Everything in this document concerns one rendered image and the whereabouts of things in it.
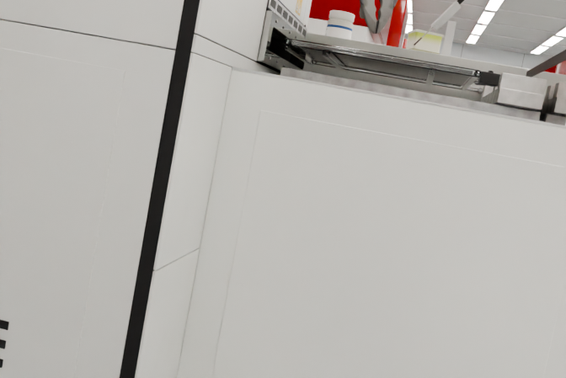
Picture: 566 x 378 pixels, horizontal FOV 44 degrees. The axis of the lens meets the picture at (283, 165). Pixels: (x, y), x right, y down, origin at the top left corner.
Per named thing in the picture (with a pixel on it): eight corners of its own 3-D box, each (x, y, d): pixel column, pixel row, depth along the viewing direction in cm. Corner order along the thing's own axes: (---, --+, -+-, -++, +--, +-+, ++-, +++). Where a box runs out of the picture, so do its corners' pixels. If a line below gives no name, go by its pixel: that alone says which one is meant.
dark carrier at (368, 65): (290, 43, 134) (291, 40, 134) (315, 61, 168) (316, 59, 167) (472, 74, 128) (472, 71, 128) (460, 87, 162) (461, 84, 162)
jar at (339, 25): (322, 43, 190) (328, 8, 189) (325, 46, 197) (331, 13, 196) (347, 47, 189) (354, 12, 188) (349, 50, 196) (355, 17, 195)
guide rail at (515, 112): (278, 82, 139) (281, 66, 138) (280, 82, 141) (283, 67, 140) (537, 128, 130) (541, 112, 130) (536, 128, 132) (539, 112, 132)
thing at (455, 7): (425, 52, 168) (436, -3, 167) (425, 54, 172) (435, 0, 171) (451, 56, 167) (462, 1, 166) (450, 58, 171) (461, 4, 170)
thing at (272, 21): (255, 60, 129) (264, 8, 128) (295, 79, 172) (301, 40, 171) (264, 61, 128) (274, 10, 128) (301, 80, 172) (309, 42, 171)
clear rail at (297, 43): (282, 44, 132) (284, 36, 132) (284, 45, 134) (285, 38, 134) (481, 77, 126) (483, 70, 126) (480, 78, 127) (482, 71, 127)
